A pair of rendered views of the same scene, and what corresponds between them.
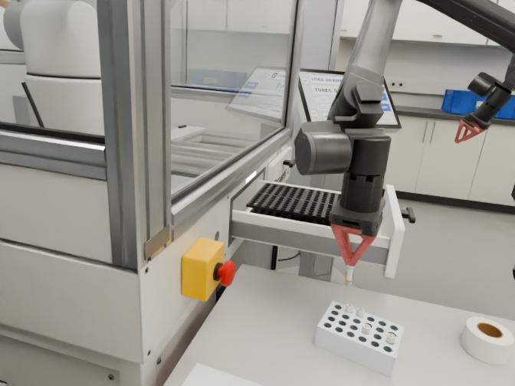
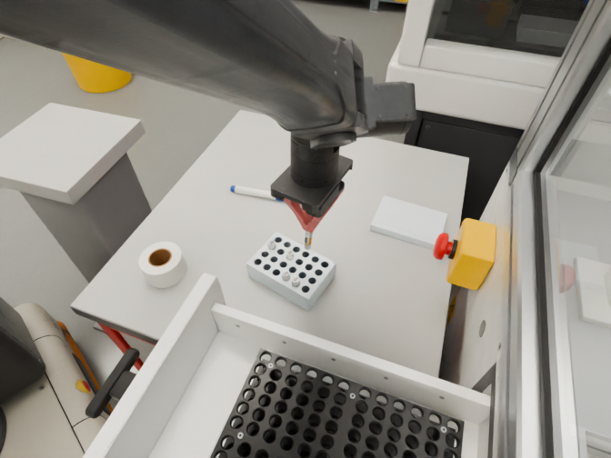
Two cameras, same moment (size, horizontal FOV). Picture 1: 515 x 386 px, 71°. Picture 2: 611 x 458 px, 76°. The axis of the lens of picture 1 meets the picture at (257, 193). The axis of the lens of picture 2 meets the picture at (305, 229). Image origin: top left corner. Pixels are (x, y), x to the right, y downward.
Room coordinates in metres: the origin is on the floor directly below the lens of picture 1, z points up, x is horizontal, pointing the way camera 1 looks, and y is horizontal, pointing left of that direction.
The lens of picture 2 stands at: (0.87, -0.12, 1.32)
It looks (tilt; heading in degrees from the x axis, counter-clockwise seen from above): 49 degrees down; 186
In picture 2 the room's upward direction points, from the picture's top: straight up
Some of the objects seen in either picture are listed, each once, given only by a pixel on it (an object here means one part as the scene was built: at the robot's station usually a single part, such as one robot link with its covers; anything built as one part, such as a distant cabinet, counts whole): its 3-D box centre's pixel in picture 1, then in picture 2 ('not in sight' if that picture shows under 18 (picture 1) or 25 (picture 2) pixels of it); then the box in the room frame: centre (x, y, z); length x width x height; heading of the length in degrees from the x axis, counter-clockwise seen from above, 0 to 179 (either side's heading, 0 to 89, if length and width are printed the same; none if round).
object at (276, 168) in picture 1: (280, 171); not in sight; (1.14, -0.07, 0.87); 0.29 x 0.02 x 0.11; 166
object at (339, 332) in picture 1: (359, 335); (291, 269); (0.49, -0.19, 0.78); 0.12 x 0.08 x 0.04; 62
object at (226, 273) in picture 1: (224, 273); (445, 247); (0.50, 0.04, 0.88); 0.04 x 0.03 x 0.04; 166
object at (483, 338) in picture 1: (486, 339); (163, 263); (0.51, -0.40, 0.78); 0.07 x 0.07 x 0.04
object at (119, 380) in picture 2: (405, 214); (123, 384); (0.74, -0.33, 0.91); 0.07 x 0.04 x 0.01; 166
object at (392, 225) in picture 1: (389, 225); (154, 403); (0.75, -0.30, 0.87); 0.29 x 0.02 x 0.11; 166
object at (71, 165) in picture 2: not in sight; (115, 242); (0.17, -0.79, 0.38); 0.30 x 0.30 x 0.76; 79
